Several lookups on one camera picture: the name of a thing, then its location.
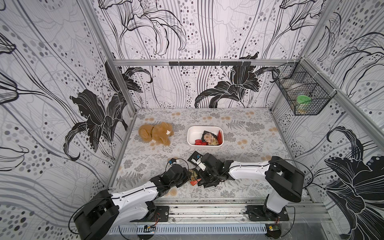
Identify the black tea bag sachet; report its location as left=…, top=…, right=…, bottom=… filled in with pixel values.
left=202, top=131, right=216, bottom=144

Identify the green lid in basket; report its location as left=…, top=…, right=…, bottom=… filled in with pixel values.
left=296, top=95, right=312, bottom=105

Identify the black bar on rail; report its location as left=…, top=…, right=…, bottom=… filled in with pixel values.
left=169, top=61, right=251, bottom=67

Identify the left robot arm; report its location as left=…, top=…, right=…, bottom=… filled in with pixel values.
left=72, top=164, right=192, bottom=240

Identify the aluminium corner frame post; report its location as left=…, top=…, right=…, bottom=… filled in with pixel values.
left=79, top=0, right=136, bottom=118

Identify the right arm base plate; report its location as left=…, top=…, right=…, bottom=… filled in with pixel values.
left=245, top=205, right=289, bottom=222

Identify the white perforated cable duct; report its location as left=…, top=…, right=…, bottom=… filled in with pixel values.
left=109, top=224, right=267, bottom=235

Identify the brown plush dog toy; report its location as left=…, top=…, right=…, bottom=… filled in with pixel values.
left=138, top=122, right=174, bottom=146

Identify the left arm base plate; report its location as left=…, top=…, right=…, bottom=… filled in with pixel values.
left=133, top=206, right=170, bottom=224

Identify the black wire basket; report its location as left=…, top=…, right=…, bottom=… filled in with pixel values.
left=272, top=63, right=337, bottom=116

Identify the red foil tea bag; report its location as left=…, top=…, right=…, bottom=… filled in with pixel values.
left=195, top=139, right=208, bottom=146

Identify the white plastic storage box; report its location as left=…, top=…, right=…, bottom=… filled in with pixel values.
left=187, top=126, right=224, bottom=150

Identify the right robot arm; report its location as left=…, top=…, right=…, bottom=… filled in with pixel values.
left=188, top=152, right=305, bottom=214

